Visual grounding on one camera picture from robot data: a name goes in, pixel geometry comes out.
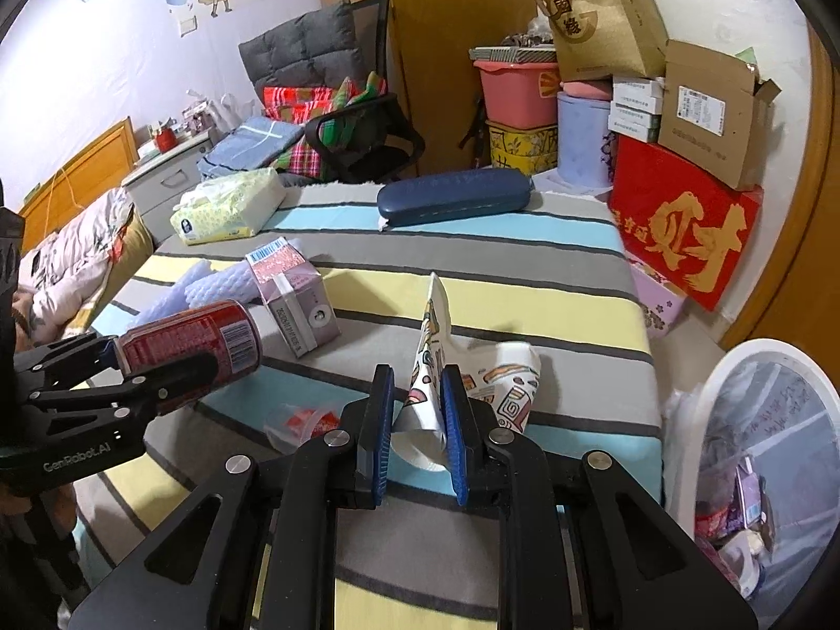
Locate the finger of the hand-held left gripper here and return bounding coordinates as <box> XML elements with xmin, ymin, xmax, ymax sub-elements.
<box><xmin>12</xmin><ymin>333</ymin><xmax>123</xmax><ymax>403</ymax></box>
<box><xmin>29</xmin><ymin>349</ymin><xmax>224</xmax><ymax>422</ymax></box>

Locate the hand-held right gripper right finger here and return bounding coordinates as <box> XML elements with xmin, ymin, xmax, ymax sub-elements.
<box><xmin>439</xmin><ymin>364</ymin><xmax>760</xmax><ymax>630</ymax></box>

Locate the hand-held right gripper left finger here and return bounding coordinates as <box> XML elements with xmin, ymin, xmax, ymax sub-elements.
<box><xmin>66</xmin><ymin>364</ymin><xmax>396</xmax><ymax>630</ymax></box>

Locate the patterned paper cup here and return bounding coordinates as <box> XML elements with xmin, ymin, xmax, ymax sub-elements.
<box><xmin>392</xmin><ymin>271</ymin><xmax>542</xmax><ymax>474</ymax></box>

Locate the white trash bin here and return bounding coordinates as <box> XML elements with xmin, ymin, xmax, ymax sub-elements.
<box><xmin>663</xmin><ymin>338</ymin><xmax>840</xmax><ymax>624</ymax></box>

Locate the small purple drink carton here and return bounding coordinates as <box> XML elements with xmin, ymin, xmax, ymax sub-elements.
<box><xmin>735</xmin><ymin>456</ymin><xmax>769</xmax><ymax>532</ymax></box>

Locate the white paper cup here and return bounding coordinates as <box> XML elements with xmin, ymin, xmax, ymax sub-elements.
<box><xmin>715</xmin><ymin>531</ymin><xmax>762</xmax><ymax>595</ymax></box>

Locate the clear plastic bottle red cap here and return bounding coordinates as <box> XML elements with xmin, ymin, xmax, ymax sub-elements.
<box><xmin>262</xmin><ymin>400</ymin><xmax>342</xmax><ymax>457</ymax></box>

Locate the lilac foam fruit net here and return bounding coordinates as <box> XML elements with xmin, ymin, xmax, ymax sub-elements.
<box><xmin>148</xmin><ymin>259</ymin><xmax>264</xmax><ymax>322</ymax></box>

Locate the floral quilt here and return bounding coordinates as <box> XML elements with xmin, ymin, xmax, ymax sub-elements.
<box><xmin>16</xmin><ymin>187</ymin><xmax>135</xmax><ymax>335</ymax></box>

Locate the yellow bed sheet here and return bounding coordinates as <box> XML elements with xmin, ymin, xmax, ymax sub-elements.
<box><xmin>66</xmin><ymin>213</ymin><xmax>157</xmax><ymax>335</ymax></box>

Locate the pink and white drink carton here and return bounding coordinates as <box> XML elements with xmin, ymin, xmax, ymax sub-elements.
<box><xmin>245</xmin><ymin>236</ymin><xmax>339</xmax><ymax>359</ymax></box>

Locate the green and white tissue pack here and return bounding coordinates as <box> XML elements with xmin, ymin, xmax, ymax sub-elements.
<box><xmin>171</xmin><ymin>167</ymin><xmax>288</xmax><ymax>247</ymax></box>

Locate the grey nightstand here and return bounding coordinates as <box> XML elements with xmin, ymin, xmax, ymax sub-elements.
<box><xmin>121</xmin><ymin>134</ymin><xmax>221</xmax><ymax>244</ymax></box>

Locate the wooden headboard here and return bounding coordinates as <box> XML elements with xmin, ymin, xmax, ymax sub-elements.
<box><xmin>19</xmin><ymin>118</ymin><xmax>139</xmax><ymax>237</ymax></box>

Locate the dark blue glasses case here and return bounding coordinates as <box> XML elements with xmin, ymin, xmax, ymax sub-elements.
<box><xmin>376</xmin><ymin>169</ymin><xmax>532</xmax><ymax>230</ymax></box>

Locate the lilac floral box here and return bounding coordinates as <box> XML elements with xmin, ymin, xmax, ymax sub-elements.
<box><xmin>630</xmin><ymin>259</ymin><xmax>690</xmax><ymax>339</ymax></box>

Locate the blue folded bedding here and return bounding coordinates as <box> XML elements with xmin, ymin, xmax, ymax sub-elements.
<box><xmin>197</xmin><ymin>117</ymin><xmax>306</xmax><ymax>178</ymax></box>

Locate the black office chair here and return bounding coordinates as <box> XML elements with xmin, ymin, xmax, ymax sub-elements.
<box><xmin>305</xmin><ymin>0</ymin><xmax>427</xmax><ymax>185</ymax></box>

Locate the white plastic bag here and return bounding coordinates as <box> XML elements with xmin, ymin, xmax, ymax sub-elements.
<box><xmin>216</xmin><ymin>95</ymin><xmax>264</xmax><ymax>130</ymax></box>

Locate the yellow printed box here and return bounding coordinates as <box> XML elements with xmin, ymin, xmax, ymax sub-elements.
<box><xmin>487</xmin><ymin>119</ymin><xmax>559</xmax><ymax>175</ymax></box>

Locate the red gift box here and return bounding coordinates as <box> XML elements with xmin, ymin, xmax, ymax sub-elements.
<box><xmin>607</xmin><ymin>134</ymin><xmax>765</xmax><ymax>312</ymax></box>

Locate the lavender round container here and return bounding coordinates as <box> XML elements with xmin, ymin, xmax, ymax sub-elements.
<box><xmin>556</xmin><ymin>90</ymin><xmax>618</xmax><ymax>188</ymax></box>

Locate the red plaid cloth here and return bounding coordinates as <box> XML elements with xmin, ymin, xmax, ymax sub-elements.
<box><xmin>262</xmin><ymin>75</ymin><xmax>395</xmax><ymax>180</ymax></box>

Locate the pink storage box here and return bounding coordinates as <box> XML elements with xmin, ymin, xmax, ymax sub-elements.
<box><xmin>472</xmin><ymin>59</ymin><xmax>565</xmax><ymax>129</ymax></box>

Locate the white flat carton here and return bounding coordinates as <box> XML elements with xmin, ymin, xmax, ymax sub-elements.
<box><xmin>613</xmin><ymin>75</ymin><xmax>665</xmax><ymax>104</ymax></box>
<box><xmin>607</xmin><ymin>114</ymin><xmax>660</xmax><ymax>143</ymax></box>
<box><xmin>610</xmin><ymin>100</ymin><xmax>663</xmax><ymax>121</ymax></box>

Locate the pink round lid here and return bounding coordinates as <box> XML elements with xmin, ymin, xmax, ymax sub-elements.
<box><xmin>561</xmin><ymin>79</ymin><xmax>614</xmax><ymax>101</ymax></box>

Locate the grey quilted cushion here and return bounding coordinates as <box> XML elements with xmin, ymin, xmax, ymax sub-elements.
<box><xmin>237</xmin><ymin>0</ymin><xmax>369</xmax><ymax>102</ymax></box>

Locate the striped folded mat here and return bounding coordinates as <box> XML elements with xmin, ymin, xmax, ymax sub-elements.
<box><xmin>469</xmin><ymin>46</ymin><xmax>559</xmax><ymax>67</ymax></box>

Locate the clear plastic bag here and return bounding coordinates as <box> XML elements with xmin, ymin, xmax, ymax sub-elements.
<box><xmin>505</xmin><ymin>13</ymin><xmax>555</xmax><ymax>50</ymax></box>

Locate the open cardboard box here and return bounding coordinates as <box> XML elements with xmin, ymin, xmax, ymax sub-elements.
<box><xmin>658</xmin><ymin>39</ymin><xmax>782</xmax><ymax>191</ymax></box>

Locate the wooden door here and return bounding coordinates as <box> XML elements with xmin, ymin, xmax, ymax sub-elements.
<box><xmin>715</xmin><ymin>26</ymin><xmax>840</xmax><ymax>355</ymax></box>

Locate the wooden wardrobe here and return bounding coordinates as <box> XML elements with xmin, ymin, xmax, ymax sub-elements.
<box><xmin>311</xmin><ymin>0</ymin><xmax>532</xmax><ymax>175</ymax></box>

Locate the brown paper bag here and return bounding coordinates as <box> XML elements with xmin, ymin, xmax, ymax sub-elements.
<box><xmin>530</xmin><ymin>0</ymin><xmax>670</xmax><ymax>83</ymax></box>

